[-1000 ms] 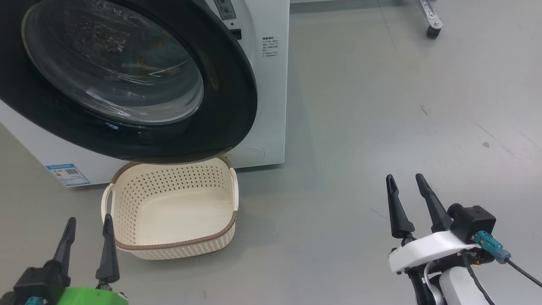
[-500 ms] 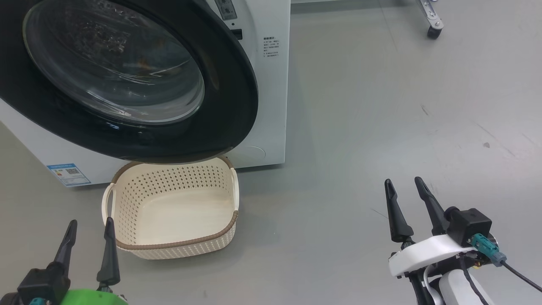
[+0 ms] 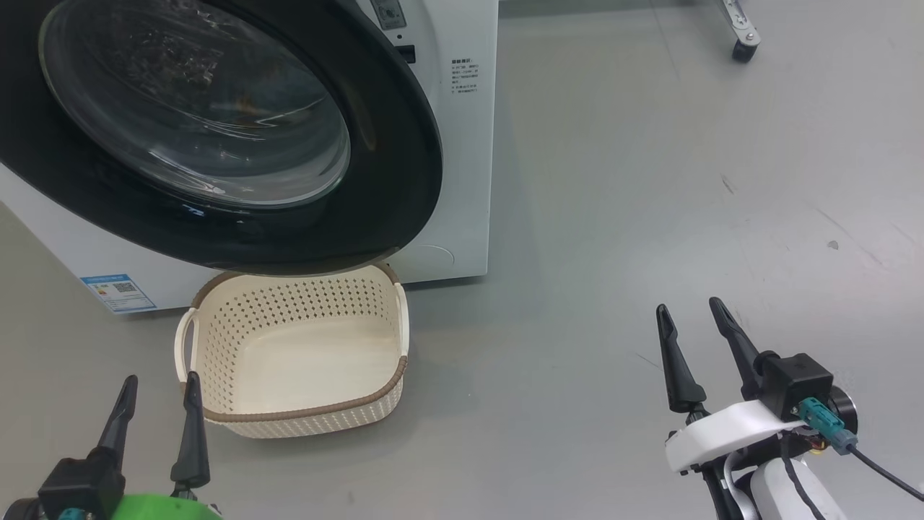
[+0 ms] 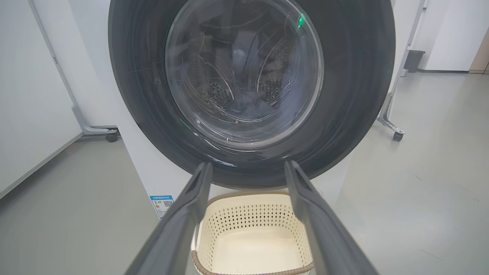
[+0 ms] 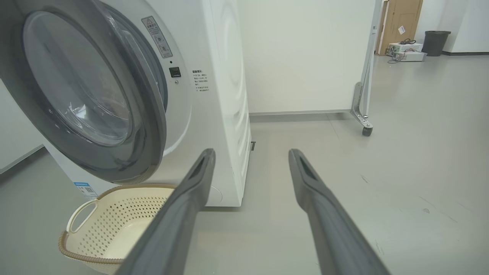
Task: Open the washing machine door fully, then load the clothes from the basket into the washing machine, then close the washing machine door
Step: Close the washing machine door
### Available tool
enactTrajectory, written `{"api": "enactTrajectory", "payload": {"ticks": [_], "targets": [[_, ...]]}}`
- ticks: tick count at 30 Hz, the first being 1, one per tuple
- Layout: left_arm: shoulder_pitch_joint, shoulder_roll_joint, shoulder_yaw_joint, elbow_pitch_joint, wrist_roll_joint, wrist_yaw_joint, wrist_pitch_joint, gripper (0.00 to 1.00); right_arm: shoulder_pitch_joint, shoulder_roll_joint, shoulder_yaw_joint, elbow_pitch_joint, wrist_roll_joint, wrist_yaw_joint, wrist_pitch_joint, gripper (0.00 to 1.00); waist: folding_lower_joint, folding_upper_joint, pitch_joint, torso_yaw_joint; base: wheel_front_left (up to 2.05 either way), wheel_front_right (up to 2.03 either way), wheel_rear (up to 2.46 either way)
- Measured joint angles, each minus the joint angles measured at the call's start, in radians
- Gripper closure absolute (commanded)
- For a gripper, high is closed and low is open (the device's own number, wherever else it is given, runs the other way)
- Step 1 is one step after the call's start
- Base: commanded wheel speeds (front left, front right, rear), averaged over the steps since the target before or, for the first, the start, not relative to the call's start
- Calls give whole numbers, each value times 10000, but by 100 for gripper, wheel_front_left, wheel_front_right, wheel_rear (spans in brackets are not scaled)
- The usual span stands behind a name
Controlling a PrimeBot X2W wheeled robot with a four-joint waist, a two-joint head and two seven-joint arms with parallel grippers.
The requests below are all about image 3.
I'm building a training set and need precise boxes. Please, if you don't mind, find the black round glass washer door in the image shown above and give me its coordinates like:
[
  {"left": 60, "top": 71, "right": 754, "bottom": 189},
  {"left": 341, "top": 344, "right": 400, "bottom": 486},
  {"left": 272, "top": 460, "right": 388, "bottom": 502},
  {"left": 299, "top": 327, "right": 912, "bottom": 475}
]
[{"left": 0, "top": 0, "right": 443, "bottom": 277}]

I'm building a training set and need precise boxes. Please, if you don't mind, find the cream perforated laundry basket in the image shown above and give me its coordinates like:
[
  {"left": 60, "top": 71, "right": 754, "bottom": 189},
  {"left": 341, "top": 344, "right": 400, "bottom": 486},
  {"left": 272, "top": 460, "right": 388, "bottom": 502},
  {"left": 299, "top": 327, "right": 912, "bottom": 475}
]
[{"left": 175, "top": 261, "right": 410, "bottom": 439}]

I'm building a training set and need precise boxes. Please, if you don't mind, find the white front-load washing machine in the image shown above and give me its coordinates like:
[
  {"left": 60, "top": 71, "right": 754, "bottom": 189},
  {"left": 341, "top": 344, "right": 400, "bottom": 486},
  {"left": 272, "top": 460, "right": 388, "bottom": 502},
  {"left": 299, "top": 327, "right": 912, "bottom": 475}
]
[{"left": 0, "top": 0, "right": 499, "bottom": 315}]

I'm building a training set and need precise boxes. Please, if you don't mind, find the metal frame leg with caster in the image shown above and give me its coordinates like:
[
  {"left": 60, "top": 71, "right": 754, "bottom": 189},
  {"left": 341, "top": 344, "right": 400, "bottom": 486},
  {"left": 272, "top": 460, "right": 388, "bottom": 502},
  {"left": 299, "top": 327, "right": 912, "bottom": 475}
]
[{"left": 718, "top": 0, "right": 761, "bottom": 64}]

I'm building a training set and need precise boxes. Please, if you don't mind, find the blue energy label sticker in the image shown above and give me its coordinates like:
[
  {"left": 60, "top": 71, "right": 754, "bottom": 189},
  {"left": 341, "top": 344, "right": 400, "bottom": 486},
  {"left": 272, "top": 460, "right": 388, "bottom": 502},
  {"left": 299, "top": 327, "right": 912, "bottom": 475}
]
[{"left": 79, "top": 273, "right": 157, "bottom": 314}]

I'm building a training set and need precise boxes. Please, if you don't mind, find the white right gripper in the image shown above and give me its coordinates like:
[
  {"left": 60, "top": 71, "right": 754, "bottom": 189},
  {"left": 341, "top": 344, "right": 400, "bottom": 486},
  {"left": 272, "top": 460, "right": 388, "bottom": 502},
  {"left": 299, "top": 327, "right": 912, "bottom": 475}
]
[{"left": 655, "top": 297, "right": 791, "bottom": 474}]

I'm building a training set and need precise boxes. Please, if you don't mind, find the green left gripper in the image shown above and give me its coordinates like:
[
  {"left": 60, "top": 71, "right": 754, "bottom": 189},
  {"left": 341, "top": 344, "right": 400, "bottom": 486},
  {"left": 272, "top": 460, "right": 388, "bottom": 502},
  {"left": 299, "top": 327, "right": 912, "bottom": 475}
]
[{"left": 97, "top": 372, "right": 223, "bottom": 520}]

